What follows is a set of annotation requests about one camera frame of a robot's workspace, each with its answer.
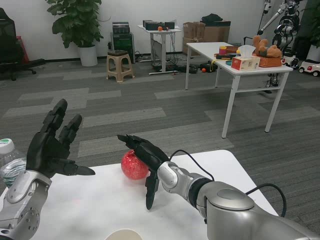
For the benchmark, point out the large cardboard box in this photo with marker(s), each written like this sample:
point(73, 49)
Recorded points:
point(217, 33)

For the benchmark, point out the white paper cup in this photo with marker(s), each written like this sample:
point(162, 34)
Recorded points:
point(122, 235)

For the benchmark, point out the brown plush bear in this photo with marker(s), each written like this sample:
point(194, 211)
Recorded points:
point(268, 51)

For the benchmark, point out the black cloth bag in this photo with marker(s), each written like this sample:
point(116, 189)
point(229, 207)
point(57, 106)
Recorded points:
point(211, 18)

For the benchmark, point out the white toy car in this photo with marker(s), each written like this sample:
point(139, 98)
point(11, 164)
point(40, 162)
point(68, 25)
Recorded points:
point(290, 62)
point(310, 67)

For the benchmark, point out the small black electronics box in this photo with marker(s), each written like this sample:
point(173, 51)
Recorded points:
point(147, 23)
point(169, 25)

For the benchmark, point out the white camera on stand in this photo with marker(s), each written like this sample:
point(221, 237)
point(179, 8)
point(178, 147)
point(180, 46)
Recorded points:
point(267, 6)

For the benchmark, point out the beige plastic stool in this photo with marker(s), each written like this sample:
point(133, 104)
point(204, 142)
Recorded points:
point(119, 60)

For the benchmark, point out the white plant pot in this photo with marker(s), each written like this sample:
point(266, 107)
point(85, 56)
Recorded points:
point(314, 53)
point(88, 56)

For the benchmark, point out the brown tray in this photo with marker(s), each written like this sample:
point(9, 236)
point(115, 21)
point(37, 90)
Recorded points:
point(232, 49)

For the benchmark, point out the silver black humanoid robot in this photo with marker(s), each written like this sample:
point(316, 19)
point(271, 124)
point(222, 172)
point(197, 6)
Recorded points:
point(287, 27)

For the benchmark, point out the red apple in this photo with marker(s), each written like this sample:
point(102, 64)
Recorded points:
point(132, 167)

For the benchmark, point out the grey computer case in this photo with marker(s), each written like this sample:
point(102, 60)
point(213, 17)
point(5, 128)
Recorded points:
point(157, 53)

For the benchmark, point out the red panel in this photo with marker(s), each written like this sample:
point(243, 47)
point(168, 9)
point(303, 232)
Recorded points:
point(22, 48)

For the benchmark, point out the yellow pink cylinder container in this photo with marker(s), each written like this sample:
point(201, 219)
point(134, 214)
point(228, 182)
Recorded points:
point(223, 50)

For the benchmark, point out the black green computer tower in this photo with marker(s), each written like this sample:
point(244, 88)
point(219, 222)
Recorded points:
point(123, 47)

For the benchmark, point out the red white tissue box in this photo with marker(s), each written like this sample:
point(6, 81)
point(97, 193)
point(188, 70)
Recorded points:
point(245, 63)

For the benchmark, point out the orange basket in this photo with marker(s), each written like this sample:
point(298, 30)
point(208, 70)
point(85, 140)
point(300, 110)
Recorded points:
point(270, 62)

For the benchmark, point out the teal round dish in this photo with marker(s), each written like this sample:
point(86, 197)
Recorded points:
point(228, 63)

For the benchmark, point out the small white standing desk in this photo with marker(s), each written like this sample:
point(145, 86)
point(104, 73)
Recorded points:
point(163, 50)

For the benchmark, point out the black striped equipment case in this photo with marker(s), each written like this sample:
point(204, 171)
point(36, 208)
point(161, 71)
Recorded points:
point(121, 28)

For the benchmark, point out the dark green plant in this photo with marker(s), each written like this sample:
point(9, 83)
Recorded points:
point(315, 22)

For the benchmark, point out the flat black box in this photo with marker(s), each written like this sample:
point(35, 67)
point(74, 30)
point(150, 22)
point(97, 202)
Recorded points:
point(223, 23)

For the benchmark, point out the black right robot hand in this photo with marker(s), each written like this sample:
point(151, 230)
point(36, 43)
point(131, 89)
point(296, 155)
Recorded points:
point(150, 155)

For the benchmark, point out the tall open cardboard box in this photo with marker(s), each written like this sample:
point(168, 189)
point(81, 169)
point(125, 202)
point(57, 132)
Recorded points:
point(192, 30)

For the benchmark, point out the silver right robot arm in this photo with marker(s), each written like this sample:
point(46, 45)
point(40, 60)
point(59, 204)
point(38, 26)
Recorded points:
point(225, 205)

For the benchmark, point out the clear plastic water bottle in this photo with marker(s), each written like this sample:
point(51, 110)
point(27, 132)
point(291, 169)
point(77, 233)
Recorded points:
point(11, 165)

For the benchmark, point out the black yellow hand tool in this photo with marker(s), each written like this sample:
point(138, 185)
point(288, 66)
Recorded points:
point(221, 57)

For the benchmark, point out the low cardboard box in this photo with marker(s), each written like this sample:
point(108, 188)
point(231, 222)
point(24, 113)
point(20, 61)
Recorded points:
point(187, 46)

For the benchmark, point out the large green leafy plant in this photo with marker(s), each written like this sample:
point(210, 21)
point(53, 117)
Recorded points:
point(77, 22)

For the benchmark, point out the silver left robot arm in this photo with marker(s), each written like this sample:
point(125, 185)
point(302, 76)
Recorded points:
point(25, 200)

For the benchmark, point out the black mesh office chair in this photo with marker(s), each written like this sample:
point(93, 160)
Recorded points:
point(8, 45)

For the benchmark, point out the wide black electronics box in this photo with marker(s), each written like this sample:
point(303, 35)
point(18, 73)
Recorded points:
point(153, 26)

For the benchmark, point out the white folding table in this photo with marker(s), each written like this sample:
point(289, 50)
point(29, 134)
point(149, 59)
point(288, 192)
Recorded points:
point(207, 47)

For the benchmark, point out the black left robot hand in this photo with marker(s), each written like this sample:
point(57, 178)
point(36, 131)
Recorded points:
point(45, 152)

